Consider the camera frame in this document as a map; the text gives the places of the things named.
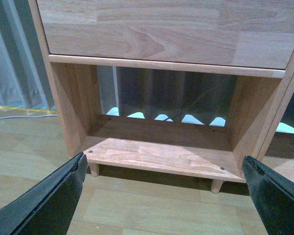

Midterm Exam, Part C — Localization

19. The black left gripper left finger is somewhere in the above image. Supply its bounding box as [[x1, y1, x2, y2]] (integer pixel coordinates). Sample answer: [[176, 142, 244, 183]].
[[0, 152, 88, 235]]

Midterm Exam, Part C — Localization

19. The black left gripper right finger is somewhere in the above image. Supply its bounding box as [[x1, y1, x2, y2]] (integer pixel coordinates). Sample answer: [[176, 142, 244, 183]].
[[242, 156, 294, 235]]

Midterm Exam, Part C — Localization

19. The right wooden shelf unit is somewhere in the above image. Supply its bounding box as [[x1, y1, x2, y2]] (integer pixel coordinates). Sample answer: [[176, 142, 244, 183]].
[[256, 41, 294, 189]]

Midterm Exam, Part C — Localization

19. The wooden shelf unit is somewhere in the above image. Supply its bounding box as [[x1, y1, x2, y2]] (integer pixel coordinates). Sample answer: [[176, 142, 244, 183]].
[[29, 0, 294, 193], [256, 41, 294, 189]]

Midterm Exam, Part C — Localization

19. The left wooden shelf unit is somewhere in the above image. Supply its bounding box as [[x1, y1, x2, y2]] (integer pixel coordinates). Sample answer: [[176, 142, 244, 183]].
[[29, 0, 294, 193]]

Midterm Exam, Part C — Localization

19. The yellow floor tape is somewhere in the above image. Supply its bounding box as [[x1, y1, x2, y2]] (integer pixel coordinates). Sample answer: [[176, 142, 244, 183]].
[[0, 106, 56, 114]]

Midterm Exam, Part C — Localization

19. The white floor cable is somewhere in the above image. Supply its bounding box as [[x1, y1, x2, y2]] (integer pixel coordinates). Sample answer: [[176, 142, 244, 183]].
[[0, 113, 57, 121]]

